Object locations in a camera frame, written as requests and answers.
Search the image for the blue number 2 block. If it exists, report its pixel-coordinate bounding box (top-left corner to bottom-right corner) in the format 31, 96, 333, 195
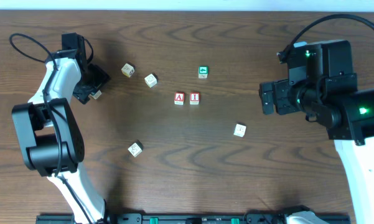
90, 90, 102, 100

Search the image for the red letter A block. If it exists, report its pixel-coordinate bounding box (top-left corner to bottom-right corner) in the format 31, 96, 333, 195
174, 92, 185, 105

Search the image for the red letter I block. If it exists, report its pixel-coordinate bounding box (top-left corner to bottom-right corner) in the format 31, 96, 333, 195
189, 92, 200, 105

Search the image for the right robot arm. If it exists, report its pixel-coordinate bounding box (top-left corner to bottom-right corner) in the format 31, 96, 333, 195
259, 73, 374, 223

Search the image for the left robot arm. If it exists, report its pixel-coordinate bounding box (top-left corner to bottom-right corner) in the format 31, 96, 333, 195
12, 49, 110, 223

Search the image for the yellow W block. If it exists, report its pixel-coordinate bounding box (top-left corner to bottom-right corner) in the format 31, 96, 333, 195
121, 63, 135, 78

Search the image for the yellow C block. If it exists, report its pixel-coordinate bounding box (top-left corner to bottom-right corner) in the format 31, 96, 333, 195
144, 73, 157, 88

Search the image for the plain white wooden block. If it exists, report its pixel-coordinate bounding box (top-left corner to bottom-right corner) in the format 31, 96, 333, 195
233, 124, 246, 138

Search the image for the dark red sided block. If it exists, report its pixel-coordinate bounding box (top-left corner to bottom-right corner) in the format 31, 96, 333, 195
128, 140, 144, 157

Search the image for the green number 4 block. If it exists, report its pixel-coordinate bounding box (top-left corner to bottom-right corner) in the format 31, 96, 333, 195
198, 66, 209, 79

